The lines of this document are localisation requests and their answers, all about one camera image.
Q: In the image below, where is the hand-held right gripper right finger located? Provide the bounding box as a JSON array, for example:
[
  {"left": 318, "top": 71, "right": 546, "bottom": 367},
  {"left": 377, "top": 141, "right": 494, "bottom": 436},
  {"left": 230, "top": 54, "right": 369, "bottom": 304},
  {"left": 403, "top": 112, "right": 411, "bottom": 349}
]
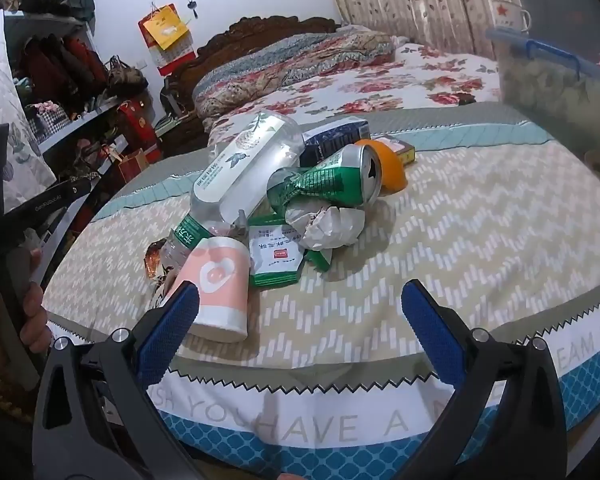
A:
[{"left": 401, "top": 279, "right": 566, "bottom": 480}]

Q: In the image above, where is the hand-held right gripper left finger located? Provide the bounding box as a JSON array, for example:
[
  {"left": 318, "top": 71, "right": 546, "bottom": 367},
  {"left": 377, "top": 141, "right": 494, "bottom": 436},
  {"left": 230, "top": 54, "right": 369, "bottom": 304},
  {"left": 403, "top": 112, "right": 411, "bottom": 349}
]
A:
[{"left": 32, "top": 280, "right": 201, "bottom": 480}]

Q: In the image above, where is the pink paper cup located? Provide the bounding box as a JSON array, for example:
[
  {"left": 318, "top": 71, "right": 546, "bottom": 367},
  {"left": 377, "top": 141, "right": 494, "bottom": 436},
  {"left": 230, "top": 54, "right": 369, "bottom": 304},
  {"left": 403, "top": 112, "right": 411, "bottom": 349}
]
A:
[{"left": 162, "top": 236, "right": 251, "bottom": 343}]

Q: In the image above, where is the white paper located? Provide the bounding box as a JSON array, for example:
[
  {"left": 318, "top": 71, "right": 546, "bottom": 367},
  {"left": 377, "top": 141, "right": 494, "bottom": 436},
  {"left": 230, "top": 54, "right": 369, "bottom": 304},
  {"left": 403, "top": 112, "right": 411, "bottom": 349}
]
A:
[{"left": 285, "top": 200, "right": 367, "bottom": 251}]

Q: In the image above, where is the person's left hand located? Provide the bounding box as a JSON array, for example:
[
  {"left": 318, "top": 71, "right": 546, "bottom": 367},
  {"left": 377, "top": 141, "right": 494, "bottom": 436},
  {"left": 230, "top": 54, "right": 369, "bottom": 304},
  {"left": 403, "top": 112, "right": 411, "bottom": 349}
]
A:
[{"left": 0, "top": 247, "right": 51, "bottom": 366}]

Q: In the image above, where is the orange snack wrapper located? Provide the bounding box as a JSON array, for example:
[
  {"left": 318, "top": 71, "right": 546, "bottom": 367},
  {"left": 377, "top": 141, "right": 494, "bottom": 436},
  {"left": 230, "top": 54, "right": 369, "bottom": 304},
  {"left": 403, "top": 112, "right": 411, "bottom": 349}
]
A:
[{"left": 144, "top": 240, "right": 173, "bottom": 281}]

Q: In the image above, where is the metal storage shelf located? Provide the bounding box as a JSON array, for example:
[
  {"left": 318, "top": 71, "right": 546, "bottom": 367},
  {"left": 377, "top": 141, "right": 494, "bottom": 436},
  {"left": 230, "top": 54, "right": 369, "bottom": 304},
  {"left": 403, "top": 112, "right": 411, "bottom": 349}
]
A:
[{"left": 2, "top": 5, "right": 161, "bottom": 241}]

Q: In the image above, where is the white printed tote bag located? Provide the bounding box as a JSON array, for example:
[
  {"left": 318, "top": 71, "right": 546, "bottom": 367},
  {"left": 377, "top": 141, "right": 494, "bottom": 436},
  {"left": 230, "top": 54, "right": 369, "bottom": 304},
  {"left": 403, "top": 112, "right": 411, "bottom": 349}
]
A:
[{"left": 0, "top": 9, "right": 58, "bottom": 211}]

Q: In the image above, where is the small green label bottle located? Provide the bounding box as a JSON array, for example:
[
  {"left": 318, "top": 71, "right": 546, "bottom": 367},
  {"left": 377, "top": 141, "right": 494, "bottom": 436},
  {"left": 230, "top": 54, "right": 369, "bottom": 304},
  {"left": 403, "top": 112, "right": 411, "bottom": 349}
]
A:
[{"left": 159, "top": 212, "right": 216, "bottom": 281}]

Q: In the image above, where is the brown paper bag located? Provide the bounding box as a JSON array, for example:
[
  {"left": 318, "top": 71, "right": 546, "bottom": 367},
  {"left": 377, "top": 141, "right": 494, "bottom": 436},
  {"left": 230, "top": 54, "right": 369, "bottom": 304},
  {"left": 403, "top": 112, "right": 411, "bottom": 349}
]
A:
[{"left": 119, "top": 149, "right": 151, "bottom": 183}]

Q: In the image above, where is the red gift bag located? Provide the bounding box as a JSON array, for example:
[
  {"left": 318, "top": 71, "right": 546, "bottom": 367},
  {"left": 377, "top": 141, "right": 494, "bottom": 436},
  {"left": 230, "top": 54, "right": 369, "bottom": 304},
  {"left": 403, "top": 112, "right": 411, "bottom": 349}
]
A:
[{"left": 115, "top": 100, "right": 162, "bottom": 161}]

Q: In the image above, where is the green sachet packet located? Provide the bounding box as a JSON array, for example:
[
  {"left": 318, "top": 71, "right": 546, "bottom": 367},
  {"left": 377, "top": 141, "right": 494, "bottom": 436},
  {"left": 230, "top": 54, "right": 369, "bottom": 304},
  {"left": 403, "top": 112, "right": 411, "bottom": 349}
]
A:
[
  {"left": 247, "top": 215, "right": 308, "bottom": 288},
  {"left": 300, "top": 245, "right": 333, "bottom": 272}
]

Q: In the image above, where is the row of handbags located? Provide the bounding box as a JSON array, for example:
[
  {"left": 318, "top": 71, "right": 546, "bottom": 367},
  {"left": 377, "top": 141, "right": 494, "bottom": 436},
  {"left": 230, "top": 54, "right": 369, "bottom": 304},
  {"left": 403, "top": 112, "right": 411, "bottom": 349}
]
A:
[{"left": 15, "top": 0, "right": 151, "bottom": 126}]

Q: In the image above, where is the orange plastic cup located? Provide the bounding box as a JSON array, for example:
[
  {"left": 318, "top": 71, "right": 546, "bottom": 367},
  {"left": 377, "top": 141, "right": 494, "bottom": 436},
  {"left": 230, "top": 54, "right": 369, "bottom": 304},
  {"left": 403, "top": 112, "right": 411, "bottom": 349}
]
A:
[{"left": 355, "top": 139, "right": 407, "bottom": 197}]

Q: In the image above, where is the small yellow cardboard box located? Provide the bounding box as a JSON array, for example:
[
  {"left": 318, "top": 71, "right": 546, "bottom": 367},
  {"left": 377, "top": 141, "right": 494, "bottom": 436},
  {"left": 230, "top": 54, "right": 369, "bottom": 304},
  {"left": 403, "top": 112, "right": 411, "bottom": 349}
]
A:
[{"left": 375, "top": 136, "right": 416, "bottom": 165}]

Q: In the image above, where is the large clear plastic bottle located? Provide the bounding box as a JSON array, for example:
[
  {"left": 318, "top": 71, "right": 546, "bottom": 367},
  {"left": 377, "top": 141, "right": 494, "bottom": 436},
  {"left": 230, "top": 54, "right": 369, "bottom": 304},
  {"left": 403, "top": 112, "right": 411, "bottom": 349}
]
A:
[{"left": 189, "top": 110, "right": 306, "bottom": 226}]

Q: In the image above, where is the crushed green can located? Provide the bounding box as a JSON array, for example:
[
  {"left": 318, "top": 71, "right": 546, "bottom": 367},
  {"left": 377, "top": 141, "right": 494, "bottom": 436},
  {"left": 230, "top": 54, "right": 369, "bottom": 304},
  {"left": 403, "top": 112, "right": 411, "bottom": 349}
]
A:
[{"left": 266, "top": 144, "right": 383, "bottom": 221}]

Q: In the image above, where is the blue carton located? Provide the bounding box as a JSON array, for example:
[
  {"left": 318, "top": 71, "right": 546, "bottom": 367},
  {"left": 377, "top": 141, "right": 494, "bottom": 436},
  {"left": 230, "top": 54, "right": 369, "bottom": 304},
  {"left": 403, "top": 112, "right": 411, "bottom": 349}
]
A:
[{"left": 300, "top": 116, "right": 372, "bottom": 166}]

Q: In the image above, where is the floral bedsheet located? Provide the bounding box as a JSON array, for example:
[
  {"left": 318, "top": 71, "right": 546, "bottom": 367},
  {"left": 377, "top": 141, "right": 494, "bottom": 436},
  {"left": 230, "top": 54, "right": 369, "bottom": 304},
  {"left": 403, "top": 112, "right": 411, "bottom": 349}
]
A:
[{"left": 207, "top": 42, "right": 503, "bottom": 133}]

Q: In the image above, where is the blue lid storage box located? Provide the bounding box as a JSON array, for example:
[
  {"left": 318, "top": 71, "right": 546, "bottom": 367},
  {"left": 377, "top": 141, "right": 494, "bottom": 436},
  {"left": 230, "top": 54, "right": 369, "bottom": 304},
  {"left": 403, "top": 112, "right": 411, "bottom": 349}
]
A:
[{"left": 485, "top": 27, "right": 600, "bottom": 156}]

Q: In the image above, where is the folded floral quilt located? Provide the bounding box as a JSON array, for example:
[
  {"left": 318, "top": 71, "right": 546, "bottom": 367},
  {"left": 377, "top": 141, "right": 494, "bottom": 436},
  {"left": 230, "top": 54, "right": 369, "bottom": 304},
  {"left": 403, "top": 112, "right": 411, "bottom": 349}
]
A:
[{"left": 192, "top": 25, "right": 396, "bottom": 118}]

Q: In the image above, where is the carved wooden headboard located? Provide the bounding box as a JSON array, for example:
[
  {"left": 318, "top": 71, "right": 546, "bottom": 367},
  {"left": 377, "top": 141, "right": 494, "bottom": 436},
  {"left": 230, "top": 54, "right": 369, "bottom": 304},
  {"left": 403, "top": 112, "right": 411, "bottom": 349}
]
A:
[{"left": 160, "top": 16, "right": 343, "bottom": 158}]

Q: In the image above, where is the red star enamel mug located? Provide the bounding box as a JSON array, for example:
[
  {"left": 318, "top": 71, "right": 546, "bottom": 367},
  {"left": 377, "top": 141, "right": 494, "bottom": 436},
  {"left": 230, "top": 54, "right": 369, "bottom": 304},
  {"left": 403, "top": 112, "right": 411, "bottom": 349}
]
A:
[{"left": 490, "top": 0, "right": 532, "bottom": 36}]

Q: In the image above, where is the yellow red wall calendar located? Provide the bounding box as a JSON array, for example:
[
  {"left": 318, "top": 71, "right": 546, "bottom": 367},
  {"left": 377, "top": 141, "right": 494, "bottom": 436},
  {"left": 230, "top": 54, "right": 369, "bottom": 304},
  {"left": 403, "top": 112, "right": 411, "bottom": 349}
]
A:
[{"left": 138, "top": 4, "right": 196, "bottom": 76}]

